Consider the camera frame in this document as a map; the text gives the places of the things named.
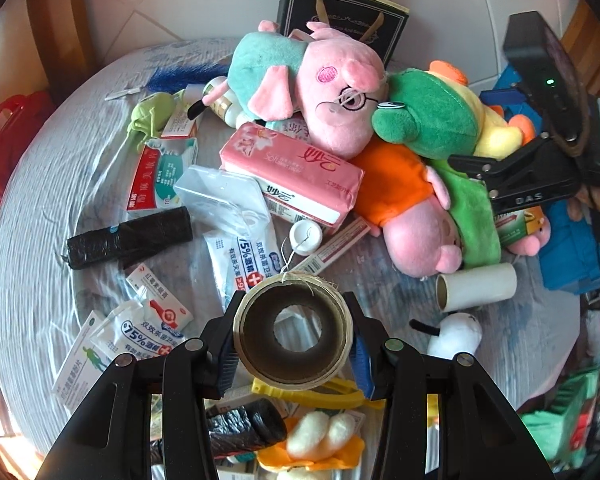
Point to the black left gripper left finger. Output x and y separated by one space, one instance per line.
107 436

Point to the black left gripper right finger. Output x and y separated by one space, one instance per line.
443 419

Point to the green yellow duck plush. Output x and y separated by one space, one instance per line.
435 114

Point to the brown paper tape roll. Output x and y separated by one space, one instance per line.
293 331

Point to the pink pig plush orange shirt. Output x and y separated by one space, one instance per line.
407 203

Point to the pink soft tissue pack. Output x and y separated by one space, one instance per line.
296 178

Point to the white green medicine box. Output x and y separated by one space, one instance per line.
82 367

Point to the green orange medicine box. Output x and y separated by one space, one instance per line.
514 226

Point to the blue plastic crate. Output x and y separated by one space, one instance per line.
568 261

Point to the white plush toy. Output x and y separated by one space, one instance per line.
457 333

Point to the pink pig plush red dress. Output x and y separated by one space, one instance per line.
530 244

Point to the alcohol wipes pack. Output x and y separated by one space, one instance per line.
134 328
240 263

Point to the green plush hat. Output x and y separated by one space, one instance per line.
472 212

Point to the red ointment box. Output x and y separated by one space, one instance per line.
170 310

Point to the white cardboard tube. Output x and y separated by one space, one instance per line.
477 287

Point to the yellow plastic clip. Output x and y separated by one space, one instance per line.
336 394

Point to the black garbage bag roll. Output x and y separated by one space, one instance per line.
130 241

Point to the black gift bag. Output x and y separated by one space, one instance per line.
377 23

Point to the long red white box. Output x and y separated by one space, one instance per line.
334 248

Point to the pink pig plush teal shirt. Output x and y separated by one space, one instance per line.
334 81

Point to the clear plastic zip bag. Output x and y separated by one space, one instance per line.
228 202

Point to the red white medicine box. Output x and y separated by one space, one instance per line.
162 162

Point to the green cloth pouch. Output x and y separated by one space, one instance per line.
149 117

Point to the red handbag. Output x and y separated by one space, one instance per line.
21 118

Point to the white bottle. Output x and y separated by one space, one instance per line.
225 102

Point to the blue feather duster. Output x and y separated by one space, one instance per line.
172 79

